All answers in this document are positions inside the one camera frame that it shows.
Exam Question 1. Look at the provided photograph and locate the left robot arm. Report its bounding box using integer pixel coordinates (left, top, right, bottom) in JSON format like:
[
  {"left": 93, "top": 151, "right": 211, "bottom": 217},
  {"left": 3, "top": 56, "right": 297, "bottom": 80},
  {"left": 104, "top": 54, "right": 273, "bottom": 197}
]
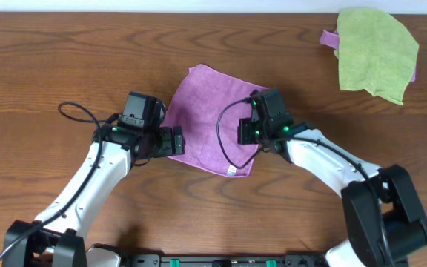
[{"left": 0, "top": 92, "right": 185, "bottom": 266}]

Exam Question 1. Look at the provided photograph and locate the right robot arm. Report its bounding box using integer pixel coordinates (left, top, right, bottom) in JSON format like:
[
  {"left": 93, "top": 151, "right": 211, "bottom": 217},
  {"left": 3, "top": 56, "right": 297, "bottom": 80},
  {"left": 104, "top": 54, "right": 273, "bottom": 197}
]
[{"left": 237, "top": 89, "right": 427, "bottom": 266}]

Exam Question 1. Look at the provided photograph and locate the right black cable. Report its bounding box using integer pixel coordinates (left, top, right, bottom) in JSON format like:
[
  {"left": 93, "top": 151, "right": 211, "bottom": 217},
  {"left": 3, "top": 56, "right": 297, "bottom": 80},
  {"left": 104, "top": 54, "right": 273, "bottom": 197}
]
[{"left": 216, "top": 96, "right": 396, "bottom": 267}]

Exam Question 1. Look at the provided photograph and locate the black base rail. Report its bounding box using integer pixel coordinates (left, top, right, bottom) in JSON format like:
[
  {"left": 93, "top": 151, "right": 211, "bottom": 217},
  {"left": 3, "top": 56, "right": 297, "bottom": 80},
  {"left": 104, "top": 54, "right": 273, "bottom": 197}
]
[{"left": 126, "top": 254, "right": 329, "bottom": 267}]

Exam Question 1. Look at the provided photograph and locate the green microfiber cloth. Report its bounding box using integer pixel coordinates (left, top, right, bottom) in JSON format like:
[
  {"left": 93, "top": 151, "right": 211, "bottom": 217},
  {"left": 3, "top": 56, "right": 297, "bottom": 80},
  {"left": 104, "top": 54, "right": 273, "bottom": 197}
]
[{"left": 335, "top": 7, "right": 419, "bottom": 105}]

